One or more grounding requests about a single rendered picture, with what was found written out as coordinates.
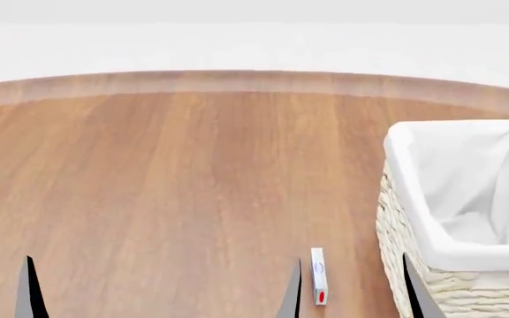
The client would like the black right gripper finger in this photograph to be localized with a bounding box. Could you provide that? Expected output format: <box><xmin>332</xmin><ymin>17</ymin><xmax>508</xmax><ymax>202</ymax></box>
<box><xmin>402</xmin><ymin>252</ymin><xmax>448</xmax><ymax>318</ymax></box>
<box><xmin>276</xmin><ymin>257</ymin><xmax>303</xmax><ymax>318</ymax></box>

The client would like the white cream cheese box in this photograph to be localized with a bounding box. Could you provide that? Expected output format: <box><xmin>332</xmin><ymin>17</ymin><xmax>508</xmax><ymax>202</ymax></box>
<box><xmin>309</xmin><ymin>246</ymin><xmax>330</xmax><ymax>307</ymax></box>

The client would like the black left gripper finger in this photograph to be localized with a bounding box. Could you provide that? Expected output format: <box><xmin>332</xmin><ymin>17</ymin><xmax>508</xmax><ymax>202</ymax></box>
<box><xmin>14</xmin><ymin>254</ymin><xmax>50</xmax><ymax>318</ymax></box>

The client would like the cream woven wicker basket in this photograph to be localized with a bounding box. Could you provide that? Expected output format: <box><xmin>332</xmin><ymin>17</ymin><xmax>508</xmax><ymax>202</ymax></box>
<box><xmin>375</xmin><ymin>162</ymin><xmax>509</xmax><ymax>318</ymax></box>

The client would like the white cloth basket liner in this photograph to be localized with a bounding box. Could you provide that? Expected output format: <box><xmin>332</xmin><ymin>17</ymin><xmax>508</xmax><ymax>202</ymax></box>
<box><xmin>383</xmin><ymin>117</ymin><xmax>509</xmax><ymax>273</ymax></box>

